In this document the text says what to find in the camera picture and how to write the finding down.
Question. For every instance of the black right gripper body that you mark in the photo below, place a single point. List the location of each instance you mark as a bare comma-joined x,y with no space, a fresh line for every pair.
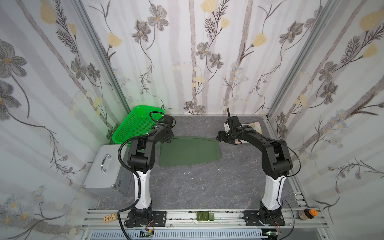
224,136

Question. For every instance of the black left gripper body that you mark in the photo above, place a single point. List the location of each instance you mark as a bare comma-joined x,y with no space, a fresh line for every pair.
167,122

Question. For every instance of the floral pastel skirt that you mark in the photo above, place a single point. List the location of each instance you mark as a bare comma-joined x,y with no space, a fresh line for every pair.
255,126

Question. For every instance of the dark green skirt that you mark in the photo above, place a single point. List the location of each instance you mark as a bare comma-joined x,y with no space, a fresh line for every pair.
186,151

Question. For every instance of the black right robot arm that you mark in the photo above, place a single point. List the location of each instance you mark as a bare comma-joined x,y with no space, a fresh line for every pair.
276,164

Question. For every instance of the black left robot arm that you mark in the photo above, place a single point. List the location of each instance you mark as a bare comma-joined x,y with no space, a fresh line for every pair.
141,159

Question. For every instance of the green plastic basket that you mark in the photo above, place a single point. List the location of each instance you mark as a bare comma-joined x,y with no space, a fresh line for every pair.
138,122

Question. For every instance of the green terminal block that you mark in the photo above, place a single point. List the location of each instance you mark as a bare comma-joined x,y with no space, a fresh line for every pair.
203,216

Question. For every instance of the silver metal case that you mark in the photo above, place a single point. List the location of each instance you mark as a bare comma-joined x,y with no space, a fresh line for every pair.
107,177

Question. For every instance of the orange capped bottle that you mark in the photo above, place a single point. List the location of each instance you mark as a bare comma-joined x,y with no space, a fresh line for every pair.
307,214

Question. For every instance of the small wooden block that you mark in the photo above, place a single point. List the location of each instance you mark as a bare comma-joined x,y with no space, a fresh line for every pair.
110,218

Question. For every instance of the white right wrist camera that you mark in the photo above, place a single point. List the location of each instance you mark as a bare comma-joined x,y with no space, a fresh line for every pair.
227,127

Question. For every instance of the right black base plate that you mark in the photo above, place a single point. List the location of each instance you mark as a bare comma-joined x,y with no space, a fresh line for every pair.
265,218

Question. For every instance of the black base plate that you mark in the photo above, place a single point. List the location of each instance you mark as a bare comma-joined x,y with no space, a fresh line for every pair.
265,218
144,218

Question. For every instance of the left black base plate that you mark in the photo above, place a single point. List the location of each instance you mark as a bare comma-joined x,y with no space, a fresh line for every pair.
144,218

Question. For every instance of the white slotted cable duct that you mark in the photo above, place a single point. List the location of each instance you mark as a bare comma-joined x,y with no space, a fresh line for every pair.
190,234

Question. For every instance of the aluminium mounting rail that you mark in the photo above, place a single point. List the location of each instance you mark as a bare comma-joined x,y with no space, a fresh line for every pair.
231,219

